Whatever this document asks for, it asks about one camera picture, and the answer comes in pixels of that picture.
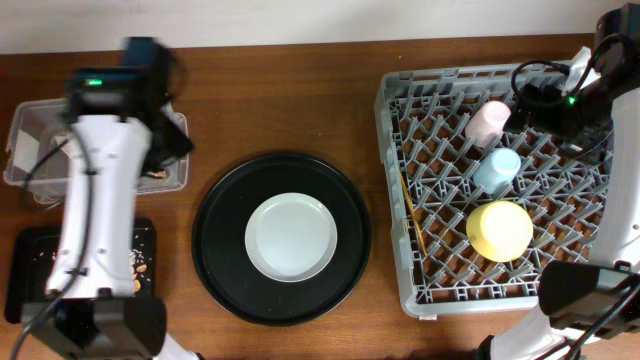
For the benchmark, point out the round black serving tray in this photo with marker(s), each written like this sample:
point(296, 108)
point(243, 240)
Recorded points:
point(218, 245)

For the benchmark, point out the yellow small plate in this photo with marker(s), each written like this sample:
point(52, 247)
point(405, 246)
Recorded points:
point(499, 231)

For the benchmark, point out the grey plastic dishwasher rack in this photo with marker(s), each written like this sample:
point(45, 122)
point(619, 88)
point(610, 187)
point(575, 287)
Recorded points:
point(420, 121)

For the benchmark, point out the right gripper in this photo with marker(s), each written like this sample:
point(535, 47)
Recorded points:
point(544, 98)

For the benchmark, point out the grey plate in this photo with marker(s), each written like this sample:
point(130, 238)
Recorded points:
point(291, 237)

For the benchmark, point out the food scraps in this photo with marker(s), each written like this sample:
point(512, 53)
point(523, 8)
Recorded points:
point(141, 257)

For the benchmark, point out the pink plastic cup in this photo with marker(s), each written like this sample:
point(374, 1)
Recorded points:
point(487, 123)

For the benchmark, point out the wooden chopstick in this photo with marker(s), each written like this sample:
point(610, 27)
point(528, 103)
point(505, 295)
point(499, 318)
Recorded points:
point(413, 216)

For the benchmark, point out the light blue plastic cup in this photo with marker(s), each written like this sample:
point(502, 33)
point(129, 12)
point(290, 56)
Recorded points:
point(497, 170)

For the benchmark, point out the black rectangular tray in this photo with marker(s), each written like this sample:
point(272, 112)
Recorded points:
point(24, 284)

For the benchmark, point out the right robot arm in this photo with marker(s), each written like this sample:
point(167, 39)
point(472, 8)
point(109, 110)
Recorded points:
point(597, 123)

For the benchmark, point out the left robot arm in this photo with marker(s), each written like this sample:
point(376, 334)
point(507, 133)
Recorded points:
point(119, 131)

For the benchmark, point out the clear plastic waste bin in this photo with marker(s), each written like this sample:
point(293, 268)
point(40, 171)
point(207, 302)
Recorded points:
point(36, 129)

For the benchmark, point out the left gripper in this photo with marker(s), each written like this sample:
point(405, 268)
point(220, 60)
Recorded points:
point(186, 144)

